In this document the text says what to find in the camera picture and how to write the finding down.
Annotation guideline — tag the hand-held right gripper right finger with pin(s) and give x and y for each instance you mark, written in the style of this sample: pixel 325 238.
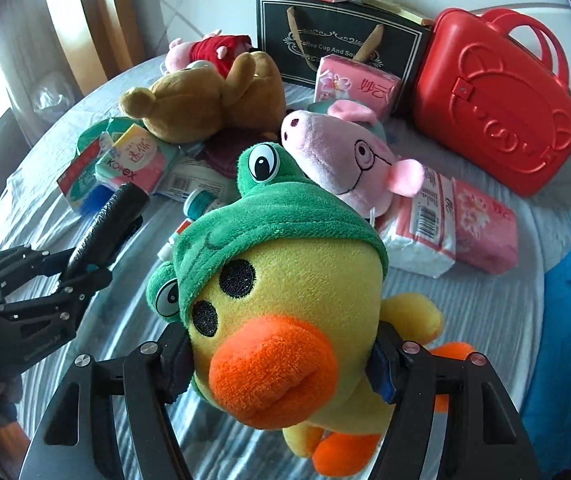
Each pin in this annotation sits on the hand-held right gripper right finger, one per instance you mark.
pixel 384 372

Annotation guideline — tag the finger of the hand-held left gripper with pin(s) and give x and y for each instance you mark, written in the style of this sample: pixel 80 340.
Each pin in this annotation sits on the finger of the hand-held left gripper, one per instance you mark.
pixel 40 262
pixel 50 305

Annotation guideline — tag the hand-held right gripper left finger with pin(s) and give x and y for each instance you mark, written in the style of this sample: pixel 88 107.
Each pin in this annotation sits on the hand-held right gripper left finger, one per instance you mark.
pixel 140 385

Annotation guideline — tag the yellow duck plush green hood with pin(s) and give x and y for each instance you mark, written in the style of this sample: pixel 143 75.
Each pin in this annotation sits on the yellow duck plush green hood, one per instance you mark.
pixel 285 300

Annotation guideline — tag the green and red packet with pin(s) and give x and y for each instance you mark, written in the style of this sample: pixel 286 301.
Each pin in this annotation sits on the green and red packet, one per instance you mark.
pixel 82 170

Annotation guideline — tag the colourful sanitary pad packet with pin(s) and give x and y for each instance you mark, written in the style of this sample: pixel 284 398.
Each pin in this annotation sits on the colourful sanitary pad packet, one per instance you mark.
pixel 135 157

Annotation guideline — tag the pink tissue multipack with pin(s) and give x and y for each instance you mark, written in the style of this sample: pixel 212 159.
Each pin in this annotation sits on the pink tissue multipack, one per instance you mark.
pixel 455 225

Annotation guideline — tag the toothpaste tube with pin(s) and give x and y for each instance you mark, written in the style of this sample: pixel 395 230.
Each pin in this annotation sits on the toothpaste tube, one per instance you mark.
pixel 200 215

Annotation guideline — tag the white box with barcode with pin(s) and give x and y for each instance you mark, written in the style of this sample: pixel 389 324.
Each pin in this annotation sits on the white box with barcode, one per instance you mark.
pixel 195 180

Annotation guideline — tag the blue foam floor mat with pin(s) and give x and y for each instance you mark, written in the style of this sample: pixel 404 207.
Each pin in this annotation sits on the blue foam floor mat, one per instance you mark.
pixel 570 335

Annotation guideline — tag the brown teddy bear plush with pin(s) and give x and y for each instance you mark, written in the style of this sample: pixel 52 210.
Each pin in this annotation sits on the brown teddy bear plush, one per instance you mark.
pixel 190 105

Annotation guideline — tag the pink pig plush with glasses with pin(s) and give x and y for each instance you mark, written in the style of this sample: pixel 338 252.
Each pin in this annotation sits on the pink pig plush with glasses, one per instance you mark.
pixel 335 155

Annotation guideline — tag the maroon towel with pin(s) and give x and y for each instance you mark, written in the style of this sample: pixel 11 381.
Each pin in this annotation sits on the maroon towel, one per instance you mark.
pixel 235 152

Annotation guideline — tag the wooden chair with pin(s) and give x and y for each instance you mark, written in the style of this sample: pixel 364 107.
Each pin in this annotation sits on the wooden chair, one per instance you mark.
pixel 110 15

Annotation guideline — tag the small pig plush red dress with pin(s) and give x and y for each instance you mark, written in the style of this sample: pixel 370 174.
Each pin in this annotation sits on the small pig plush red dress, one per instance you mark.
pixel 210 50

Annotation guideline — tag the red plastic carry case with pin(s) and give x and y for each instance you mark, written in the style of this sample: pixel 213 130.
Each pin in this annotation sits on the red plastic carry case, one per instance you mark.
pixel 500 110

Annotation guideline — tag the black paper gift bag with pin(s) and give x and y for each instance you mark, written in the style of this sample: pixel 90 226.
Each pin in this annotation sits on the black paper gift bag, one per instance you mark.
pixel 335 30

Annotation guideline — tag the gold flat box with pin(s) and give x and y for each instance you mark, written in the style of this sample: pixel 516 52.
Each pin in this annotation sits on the gold flat box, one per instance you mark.
pixel 395 7

